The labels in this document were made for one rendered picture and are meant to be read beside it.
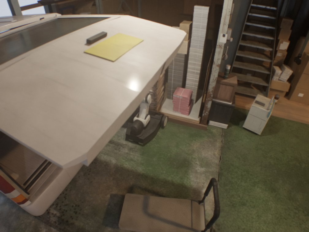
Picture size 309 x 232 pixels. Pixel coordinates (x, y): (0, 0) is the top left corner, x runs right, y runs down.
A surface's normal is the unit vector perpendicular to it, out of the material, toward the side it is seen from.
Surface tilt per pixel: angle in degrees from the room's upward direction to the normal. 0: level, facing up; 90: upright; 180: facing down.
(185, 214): 0
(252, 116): 90
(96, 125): 11
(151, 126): 0
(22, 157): 0
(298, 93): 90
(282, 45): 90
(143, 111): 73
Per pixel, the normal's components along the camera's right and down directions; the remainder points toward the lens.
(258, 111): -0.63, 0.50
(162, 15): -0.35, 0.61
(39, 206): 0.91, 0.23
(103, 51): 0.17, -0.71
